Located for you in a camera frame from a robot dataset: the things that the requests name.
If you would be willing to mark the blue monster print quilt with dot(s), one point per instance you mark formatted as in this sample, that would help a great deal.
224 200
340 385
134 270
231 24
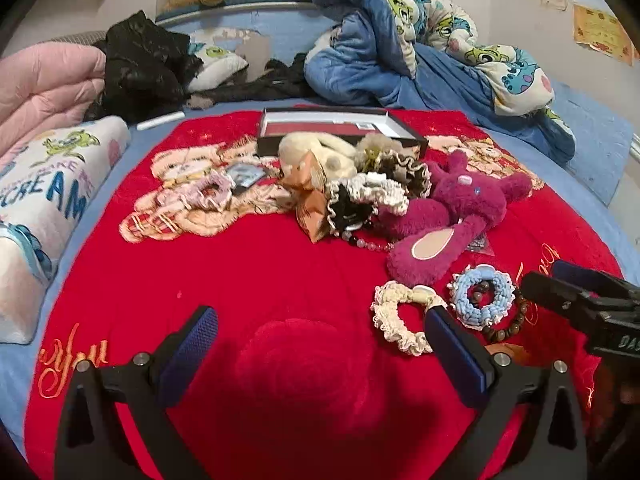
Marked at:
360 50

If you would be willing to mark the black card packet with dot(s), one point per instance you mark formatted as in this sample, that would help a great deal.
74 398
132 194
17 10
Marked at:
245 175

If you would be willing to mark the magenta plush toy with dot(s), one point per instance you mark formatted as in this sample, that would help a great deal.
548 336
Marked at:
450 210

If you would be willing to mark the black shallow box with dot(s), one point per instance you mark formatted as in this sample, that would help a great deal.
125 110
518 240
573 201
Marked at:
395 127

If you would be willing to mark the brown ruffled scrunchie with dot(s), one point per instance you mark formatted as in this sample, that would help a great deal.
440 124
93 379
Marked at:
410 172

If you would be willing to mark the blue headboard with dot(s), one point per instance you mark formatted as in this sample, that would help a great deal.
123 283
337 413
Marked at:
290 30

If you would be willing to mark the pink quilt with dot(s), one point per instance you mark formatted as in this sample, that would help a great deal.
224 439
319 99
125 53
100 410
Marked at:
45 90

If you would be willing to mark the small clear bag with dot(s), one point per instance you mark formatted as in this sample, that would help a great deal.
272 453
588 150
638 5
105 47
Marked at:
477 244

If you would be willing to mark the white stick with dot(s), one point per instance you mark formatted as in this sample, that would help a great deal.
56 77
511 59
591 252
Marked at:
160 121

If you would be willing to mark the grey mesh cushion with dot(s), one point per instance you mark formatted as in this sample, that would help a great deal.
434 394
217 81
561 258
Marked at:
85 37

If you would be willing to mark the pink knitted scrunchie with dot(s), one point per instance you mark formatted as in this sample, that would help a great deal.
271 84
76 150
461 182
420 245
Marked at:
192 195

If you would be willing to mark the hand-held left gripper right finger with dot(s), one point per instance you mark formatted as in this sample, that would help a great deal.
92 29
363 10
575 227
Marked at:
455 355

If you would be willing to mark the yellow wall poster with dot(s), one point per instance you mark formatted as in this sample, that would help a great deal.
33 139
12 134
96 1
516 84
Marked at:
602 30

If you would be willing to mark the white lettered monster pillow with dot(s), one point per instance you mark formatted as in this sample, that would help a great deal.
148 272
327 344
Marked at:
45 195

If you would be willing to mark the orange satin hair bow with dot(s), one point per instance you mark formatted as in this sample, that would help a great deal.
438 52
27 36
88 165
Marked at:
307 210

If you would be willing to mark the small monster print pillow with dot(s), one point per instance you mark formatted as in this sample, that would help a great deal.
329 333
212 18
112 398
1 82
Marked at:
220 62

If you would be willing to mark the cream lace scrunchie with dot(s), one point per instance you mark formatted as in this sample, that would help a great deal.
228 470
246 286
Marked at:
387 325

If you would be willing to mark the grey fluffy pom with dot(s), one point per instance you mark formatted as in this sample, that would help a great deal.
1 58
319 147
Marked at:
375 142

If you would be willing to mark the cream plush toy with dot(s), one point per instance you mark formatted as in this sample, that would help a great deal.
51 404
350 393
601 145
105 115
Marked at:
320 150

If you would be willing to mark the blue knitted scrunchie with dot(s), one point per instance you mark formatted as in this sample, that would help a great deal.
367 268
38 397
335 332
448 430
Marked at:
462 305

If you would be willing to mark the black garment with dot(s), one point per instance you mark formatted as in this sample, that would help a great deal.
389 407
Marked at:
250 90

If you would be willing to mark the red bear print blanket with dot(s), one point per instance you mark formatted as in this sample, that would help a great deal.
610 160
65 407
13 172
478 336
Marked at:
300 280

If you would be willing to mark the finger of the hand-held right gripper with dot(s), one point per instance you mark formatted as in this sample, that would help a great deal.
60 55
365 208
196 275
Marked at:
560 292
590 277

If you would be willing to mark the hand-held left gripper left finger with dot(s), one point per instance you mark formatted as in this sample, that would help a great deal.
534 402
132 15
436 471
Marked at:
190 350

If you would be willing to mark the black puffer jacket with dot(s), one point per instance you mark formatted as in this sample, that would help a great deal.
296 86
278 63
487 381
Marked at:
140 60

